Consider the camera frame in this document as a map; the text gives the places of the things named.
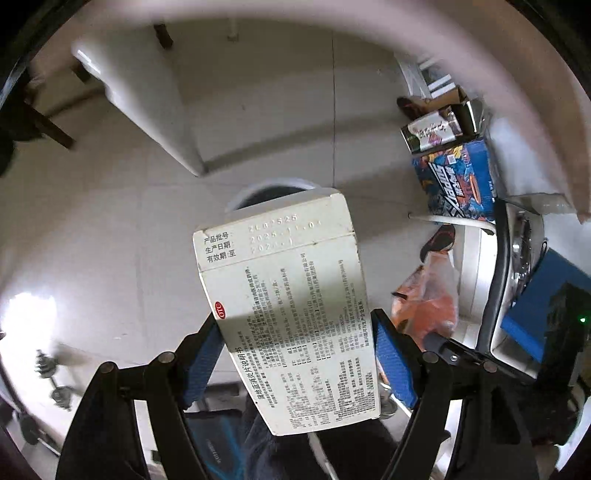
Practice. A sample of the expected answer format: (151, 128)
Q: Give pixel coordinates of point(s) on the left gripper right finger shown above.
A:
(415, 457)

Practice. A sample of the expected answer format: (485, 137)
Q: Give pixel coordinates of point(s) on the white medicine box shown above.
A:
(285, 283)

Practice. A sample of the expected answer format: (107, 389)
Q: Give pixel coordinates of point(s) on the white round trash bin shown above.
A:
(272, 189)

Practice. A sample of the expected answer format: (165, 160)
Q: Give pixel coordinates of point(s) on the dumbbell left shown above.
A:
(47, 367)

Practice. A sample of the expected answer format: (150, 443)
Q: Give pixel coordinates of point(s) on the orange plastic bag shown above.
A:
(428, 300)

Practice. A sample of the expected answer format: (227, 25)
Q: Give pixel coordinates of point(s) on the red black slipper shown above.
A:
(442, 241)

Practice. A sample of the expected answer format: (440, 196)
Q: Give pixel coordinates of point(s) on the blue printed carton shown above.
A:
(458, 182)

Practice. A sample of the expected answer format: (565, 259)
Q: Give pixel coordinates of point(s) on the white table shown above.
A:
(531, 59)

